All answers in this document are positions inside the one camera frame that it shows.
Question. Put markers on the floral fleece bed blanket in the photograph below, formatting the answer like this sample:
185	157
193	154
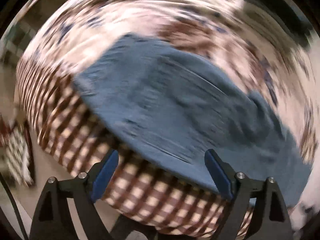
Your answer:
263	46

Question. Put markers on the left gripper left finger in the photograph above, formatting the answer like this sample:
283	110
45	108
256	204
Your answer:
52	217

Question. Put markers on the light blue denim jeans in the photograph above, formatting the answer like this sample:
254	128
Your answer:
171	106

